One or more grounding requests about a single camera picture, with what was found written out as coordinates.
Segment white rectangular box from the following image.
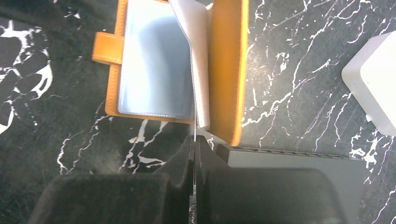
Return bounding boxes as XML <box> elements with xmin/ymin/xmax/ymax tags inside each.
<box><xmin>341</xmin><ymin>31</ymin><xmax>396</xmax><ymax>136</ymax></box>

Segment orange leather card holder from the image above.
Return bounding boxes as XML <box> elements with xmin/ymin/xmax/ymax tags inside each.
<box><xmin>92</xmin><ymin>0</ymin><xmax>249</xmax><ymax>146</ymax></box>

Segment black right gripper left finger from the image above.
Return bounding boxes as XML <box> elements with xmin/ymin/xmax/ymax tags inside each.
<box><xmin>28</xmin><ymin>136</ymin><xmax>194</xmax><ymax>224</ymax></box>

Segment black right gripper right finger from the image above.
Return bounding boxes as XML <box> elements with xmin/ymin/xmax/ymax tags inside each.
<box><xmin>194</xmin><ymin>135</ymin><xmax>347</xmax><ymax>224</ymax></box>

